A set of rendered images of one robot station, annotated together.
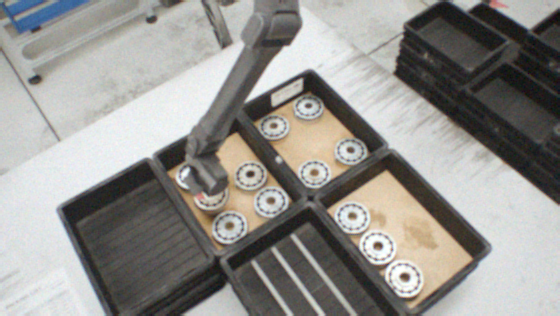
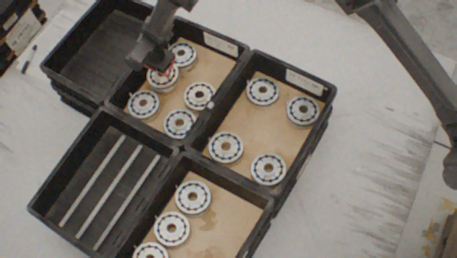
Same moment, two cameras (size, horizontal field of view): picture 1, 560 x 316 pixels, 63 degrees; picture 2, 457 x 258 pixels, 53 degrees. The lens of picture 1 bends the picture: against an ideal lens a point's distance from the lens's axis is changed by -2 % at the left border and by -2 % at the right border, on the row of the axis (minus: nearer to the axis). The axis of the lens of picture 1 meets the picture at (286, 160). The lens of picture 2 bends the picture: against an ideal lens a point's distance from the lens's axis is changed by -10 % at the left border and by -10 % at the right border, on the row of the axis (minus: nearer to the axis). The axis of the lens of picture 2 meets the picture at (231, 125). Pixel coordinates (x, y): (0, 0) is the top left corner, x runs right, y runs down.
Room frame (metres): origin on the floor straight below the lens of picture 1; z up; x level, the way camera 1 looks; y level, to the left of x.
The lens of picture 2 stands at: (0.52, -0.68, 2.18)
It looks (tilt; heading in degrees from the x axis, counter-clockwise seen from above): 62 degrees down; 68
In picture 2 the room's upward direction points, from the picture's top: 5 degrees counter-clockwise
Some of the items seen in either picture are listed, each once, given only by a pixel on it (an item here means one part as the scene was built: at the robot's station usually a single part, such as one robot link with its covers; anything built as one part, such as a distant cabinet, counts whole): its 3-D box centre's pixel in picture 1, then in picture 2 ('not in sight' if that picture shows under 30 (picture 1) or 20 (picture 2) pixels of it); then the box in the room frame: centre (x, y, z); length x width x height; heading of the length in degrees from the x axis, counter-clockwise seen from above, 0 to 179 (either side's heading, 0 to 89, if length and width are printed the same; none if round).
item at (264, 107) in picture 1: (310, 138); (263, 126); (0.86, -0.08, 0.87); 0.40 x 0.30 x 0.11; 32
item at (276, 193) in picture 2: (310, 128); (264, 118); (0.86, -0.08, 0.92); 0.40 x 0.30 x 0.02; 32
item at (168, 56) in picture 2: (203, 173); (154, 51); (0.66, 0.23, 1.01); 0.10 x 0.07 x 0.07; 122
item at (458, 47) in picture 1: (444, 66); not in sight; (1.61, -0.81, 0.37); 0.40 x 0.30 x 0.45; 36
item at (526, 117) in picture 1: (507, 122); not in sight; (1.29, -1.05, 0.31); 0.40 x 0.30 x 0.34; 36
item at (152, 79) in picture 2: (211, 194); (162, 73); (0.67, 0.22, 0.89); 0.10 x 0.10 x 0.01
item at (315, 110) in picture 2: (308, 107); (303, 109); (1.00, -0.08, 0.86); 0.10 x 0.10 x 0.01
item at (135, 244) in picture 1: (138, 241); (108, 51); (0.54, 0.43, 0.87); 0.40 x 0.30 x 0.11; 32
